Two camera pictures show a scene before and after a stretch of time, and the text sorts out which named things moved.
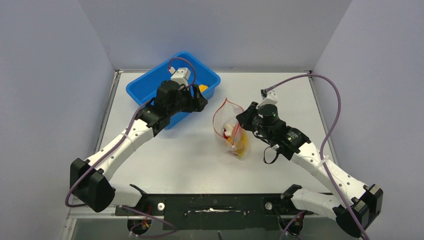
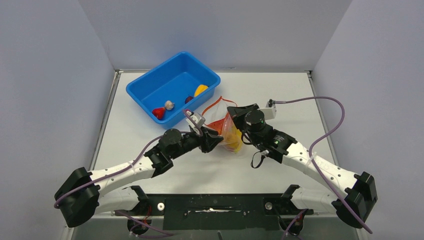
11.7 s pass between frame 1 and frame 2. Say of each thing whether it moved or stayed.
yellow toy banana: moved
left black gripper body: moved
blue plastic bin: stayed
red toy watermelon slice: moved
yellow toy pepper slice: stayed
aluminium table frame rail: stayed
